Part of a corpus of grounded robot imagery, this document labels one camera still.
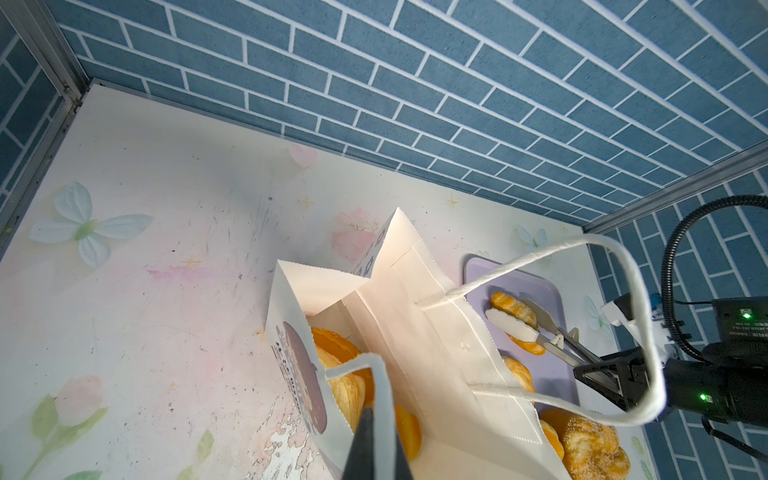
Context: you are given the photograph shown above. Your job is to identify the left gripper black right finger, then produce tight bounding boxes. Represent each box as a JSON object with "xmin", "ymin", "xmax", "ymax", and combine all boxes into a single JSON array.
[{"xmin": 394, "ymin": 434, "xmax": 413, "ymax": 480}]

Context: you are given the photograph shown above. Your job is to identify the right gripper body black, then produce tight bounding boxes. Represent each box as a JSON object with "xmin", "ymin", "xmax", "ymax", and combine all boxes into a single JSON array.
[{"xmin": 573, "ymin": 344, "xmax": 767, "ymax": 426}]

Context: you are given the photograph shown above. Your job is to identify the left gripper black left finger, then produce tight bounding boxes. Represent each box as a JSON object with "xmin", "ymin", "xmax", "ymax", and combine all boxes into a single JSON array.
[{"xmin": 342, "ymin": 407, "xmax": 375, "ymax": 480}]

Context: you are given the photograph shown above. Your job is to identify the triangular sandwich bread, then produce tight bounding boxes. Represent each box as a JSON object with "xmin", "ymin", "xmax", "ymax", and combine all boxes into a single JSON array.
[{"xmin": 328, "ymin": 373, "xmax": 366, "ymax": 432}]

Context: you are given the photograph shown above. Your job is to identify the long oval orange bread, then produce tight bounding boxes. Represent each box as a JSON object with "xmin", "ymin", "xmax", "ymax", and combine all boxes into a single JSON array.
[{"xmin": 311, "ymin": 327, "xmax": 375, "ymax": 405}]

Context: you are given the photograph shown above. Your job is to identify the small smooth oval bread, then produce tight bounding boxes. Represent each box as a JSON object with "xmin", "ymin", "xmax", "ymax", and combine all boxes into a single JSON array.
[{"xmin": 540, "ymin": 420, "xmax": 565, "ymax": 460}]

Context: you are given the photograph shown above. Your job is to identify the ring donut bread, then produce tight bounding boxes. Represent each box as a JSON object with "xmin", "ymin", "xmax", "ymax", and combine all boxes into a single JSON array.
[{"xmin": 503, "ymin": 357, "xmax": 536, "ymax": 393}]

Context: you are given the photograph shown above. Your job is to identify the white paper gift bag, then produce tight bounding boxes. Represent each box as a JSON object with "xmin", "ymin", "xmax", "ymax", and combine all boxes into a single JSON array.
[{"xmin": 266, "ymin": 210, "xmax": 667, "ymax": 479}]

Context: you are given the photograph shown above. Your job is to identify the small croissant bread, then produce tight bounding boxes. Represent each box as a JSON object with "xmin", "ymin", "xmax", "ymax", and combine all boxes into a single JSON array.
[{"xmin": 490, "ymin": 292, "xmax": 546, "ymax": 356}]

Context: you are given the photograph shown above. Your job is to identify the small ridged oval bread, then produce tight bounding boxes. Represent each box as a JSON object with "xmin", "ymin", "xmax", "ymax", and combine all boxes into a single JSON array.
[{"xmin": 395, "ymin": 404, "xmax": 422, "ymax": 461}]

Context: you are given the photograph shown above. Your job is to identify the metal bread tongs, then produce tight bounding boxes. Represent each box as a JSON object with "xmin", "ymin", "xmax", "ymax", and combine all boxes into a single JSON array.
[{"xmin": 485, "ymin": 301, "xmax": 601, "ymax": 368}]

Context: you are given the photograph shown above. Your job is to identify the lavender plastic tray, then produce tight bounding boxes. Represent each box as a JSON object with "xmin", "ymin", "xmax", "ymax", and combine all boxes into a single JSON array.
[{"xmin": 463, "ymin": 254, "xmax": 580, "ymax": 415}]

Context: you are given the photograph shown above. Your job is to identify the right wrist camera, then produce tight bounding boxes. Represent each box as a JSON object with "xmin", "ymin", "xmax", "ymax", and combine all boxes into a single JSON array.
[{"xmin": 600, "ymin": 293, "xmax": 767, "ymax": 368}]

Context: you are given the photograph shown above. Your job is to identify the black corrugated cable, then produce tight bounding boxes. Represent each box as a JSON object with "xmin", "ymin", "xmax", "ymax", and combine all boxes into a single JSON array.
[{"xmin": 659, "ymin": 193, "xmax": 768, "ymax": 364}]

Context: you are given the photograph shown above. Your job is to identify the large twisted ring bread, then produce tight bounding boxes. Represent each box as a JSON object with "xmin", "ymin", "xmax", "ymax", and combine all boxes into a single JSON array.
[{"xmin": 539, "ymin": 407, "xmax": 631, "ymax": 480}]

